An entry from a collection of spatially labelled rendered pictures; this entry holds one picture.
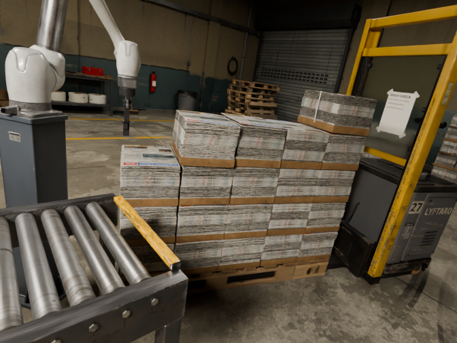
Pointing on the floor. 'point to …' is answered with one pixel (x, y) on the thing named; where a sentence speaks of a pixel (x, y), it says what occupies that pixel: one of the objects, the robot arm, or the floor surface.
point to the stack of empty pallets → (249, 88)
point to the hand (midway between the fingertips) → (126, 128)
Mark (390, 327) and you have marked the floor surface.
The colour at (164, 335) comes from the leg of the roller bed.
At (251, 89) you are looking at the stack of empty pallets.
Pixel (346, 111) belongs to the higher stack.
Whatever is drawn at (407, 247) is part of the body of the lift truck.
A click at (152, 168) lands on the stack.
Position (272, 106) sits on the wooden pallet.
